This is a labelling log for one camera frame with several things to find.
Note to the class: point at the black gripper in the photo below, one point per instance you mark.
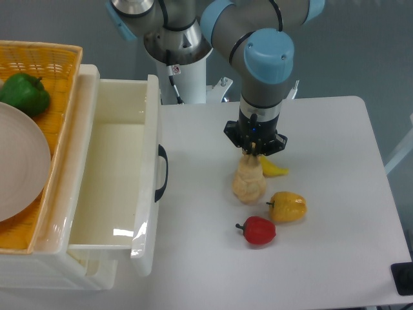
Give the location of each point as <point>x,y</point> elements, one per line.
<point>255,131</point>

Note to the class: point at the square bread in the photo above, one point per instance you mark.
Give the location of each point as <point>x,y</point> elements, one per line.
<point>249,168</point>

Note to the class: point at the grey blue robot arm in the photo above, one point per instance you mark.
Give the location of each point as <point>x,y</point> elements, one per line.
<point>252,38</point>

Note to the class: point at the round bread roll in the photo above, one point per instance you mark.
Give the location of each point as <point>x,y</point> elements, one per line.
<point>248,191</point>

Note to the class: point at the upper white drawer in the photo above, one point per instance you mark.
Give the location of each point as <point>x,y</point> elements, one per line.
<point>116,211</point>

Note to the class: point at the yellow banana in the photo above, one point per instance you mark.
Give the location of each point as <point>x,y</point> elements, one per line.
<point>270,169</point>

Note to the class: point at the white clamp behind table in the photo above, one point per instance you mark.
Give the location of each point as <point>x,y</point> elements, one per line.
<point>292,94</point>

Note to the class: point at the yellow bell pepper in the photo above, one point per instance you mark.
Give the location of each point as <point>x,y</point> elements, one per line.
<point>287,207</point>

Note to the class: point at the red bell pepper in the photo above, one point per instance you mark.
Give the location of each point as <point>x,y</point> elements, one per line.
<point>257,230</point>

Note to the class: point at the black device at table corner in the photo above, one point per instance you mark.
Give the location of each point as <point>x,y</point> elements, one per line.
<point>402,275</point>

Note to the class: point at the yellow woven basket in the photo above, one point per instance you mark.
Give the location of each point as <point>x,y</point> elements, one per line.
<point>58,66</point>

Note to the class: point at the pink plate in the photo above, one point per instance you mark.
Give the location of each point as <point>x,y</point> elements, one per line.
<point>25,161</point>

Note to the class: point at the green bell pepper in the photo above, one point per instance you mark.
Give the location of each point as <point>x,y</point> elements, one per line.
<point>25,93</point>

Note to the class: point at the white bracket behind table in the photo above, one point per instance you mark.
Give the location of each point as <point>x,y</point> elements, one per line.
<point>218,93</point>

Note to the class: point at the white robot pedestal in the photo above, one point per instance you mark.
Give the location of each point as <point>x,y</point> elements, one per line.
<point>180,56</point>

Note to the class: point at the black drawer handle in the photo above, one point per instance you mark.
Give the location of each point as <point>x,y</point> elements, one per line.
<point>163,172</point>

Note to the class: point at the white frame at right edge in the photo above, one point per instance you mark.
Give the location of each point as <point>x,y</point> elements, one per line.
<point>399,152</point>

